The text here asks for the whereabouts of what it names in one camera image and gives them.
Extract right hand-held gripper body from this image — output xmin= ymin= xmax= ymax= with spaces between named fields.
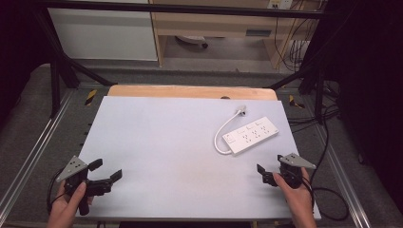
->
xmin=261 ymin=152 xmax=317 ymax=190

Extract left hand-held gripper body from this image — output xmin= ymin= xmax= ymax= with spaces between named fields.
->
xmin=56 ymin=155 xmax=114 ymax=217

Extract person's right hand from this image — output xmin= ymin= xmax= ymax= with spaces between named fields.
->
xmin=273 ymin=166 xmax=317 ymax=220

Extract person's left hand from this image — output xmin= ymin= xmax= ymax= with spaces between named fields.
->
xmin=47 ymin=181 xmax=95 ymax=228

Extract white power strip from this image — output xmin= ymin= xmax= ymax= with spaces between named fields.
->
xmin=221 ymin=116 xmax=280 ymax=156

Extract light grey table board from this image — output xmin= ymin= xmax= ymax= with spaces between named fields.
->
xmin=75 ymin=95 xmax=322 ymax=222

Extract yellow black tape marker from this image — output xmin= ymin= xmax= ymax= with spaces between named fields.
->
xmin=288 ymin=94 xmax=306 ymax=110
xmin=84 ymin=89 xmax=98 ymax=107

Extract wooden table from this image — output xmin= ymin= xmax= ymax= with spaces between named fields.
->
xmin=107 ymin=84 xmax=279 ymax=102

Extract dark curtain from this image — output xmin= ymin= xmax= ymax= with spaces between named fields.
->
xmin=0 ymin=0 xmax=53 ymax=123
xmin=317 ymin=0 xmax=403 ymax=207

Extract white cabinet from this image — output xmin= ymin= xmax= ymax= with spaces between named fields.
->
xmin=47 ymin=0 xmax=159 ymax=62

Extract office chair base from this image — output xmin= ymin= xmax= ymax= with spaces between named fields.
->
xmin=175 ymin=34 xmax=210 ymax=49

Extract wooden desk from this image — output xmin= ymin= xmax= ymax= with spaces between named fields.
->
xmin=148 ymin=0 xmax=319 ymax=69

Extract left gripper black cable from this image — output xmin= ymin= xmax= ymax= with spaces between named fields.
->
xmin=46 ymin=169 xmax=67 ymax=215

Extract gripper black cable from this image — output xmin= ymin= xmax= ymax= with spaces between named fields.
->
xmin=300 ymin=104 xmax=351 ymax=222
xmin=46 ymin=169 xmax=67 ymax=215

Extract aluminium rail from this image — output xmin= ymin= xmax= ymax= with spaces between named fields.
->
xmin=312 ymin=120 xmax=373 ymax=228
xmin=0 ymin=89 xmax=78 ymax=217

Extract black floor cable bundle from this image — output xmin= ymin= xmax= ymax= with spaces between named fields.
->
xmin=287 ymin=105 xmax=341 ymax=135

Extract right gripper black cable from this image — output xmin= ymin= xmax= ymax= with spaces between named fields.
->
xmin=300 ymin=104 xmax=351 ymax=222

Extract white power strip cable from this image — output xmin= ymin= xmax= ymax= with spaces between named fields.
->
xmin=213 ymin=109 xmax=241 ymax=156

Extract hanging black cables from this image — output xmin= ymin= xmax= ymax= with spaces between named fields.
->
xmin=274 ymin=13 xmax=313 ymax=72

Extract white wall socket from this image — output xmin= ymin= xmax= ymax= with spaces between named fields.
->
xmin=267 ymin=0 xmax=294 ymax=10

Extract black metal frame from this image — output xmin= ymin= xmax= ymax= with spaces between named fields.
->
xmin=31 ymin=0 xmax=332 ymax=125

